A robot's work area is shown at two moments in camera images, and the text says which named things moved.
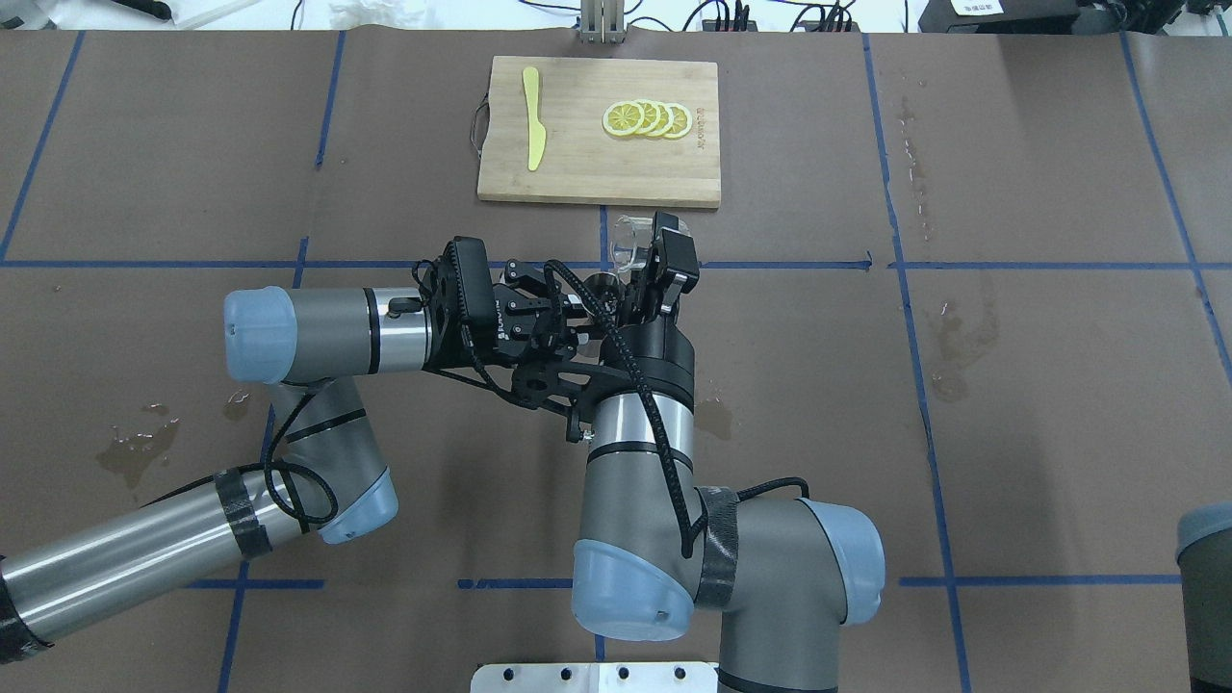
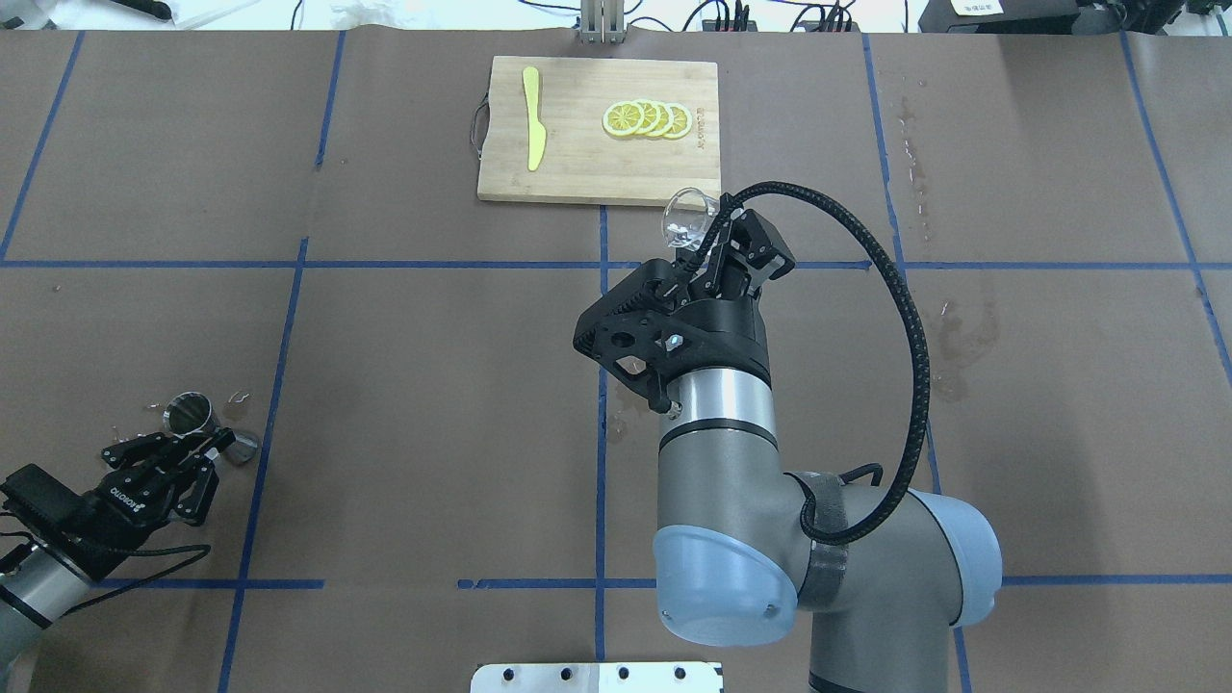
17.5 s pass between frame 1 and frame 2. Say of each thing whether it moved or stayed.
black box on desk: stayed
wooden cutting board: stayed
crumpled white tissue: stayed
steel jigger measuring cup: moved
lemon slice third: stayed
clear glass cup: moved
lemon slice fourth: stayed
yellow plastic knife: stayed
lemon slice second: stayed
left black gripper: moved
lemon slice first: stayed
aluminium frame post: stayed
